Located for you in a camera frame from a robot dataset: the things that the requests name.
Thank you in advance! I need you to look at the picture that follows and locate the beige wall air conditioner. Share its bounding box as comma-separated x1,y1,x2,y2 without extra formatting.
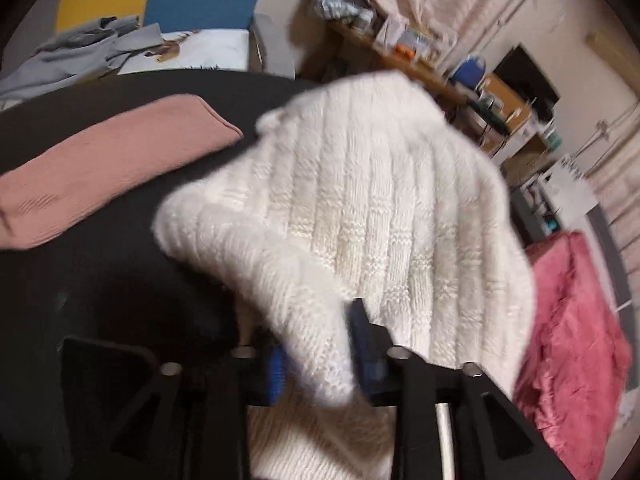
585,30,640,71

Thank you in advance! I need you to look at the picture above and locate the white printed box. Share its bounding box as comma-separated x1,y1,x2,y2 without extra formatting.
545,157,601,226

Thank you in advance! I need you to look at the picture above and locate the white ribbed knit sweater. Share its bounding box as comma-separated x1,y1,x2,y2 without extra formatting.
152,71,536,480

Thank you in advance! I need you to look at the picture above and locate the white printed cushion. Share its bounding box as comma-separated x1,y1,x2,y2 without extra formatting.
117,29,250,73

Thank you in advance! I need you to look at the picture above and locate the assorted small desk clutter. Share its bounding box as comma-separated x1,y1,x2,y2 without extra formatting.
345,2,453,63

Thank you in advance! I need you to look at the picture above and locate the blue container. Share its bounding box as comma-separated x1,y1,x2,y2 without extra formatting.
452,55,486,86

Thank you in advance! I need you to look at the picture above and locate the grey-blue hoodie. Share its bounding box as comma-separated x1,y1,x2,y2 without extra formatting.
0,16,163,101

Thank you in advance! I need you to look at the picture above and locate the black monitor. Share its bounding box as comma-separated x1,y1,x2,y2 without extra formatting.
492,46,560,111

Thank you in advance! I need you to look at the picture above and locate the wooden desk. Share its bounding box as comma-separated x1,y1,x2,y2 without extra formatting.
330,20,546,161

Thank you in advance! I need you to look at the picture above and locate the pink knit sweater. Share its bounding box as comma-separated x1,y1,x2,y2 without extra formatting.
0,94,244,251

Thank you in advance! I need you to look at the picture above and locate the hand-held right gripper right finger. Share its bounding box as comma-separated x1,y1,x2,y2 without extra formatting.
350,299,576,480

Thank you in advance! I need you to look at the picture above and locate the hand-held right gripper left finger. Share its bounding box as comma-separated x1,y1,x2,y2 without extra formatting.
75,345,288,480

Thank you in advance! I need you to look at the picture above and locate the pink-red blanket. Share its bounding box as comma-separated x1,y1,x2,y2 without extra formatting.
512,230,633,480

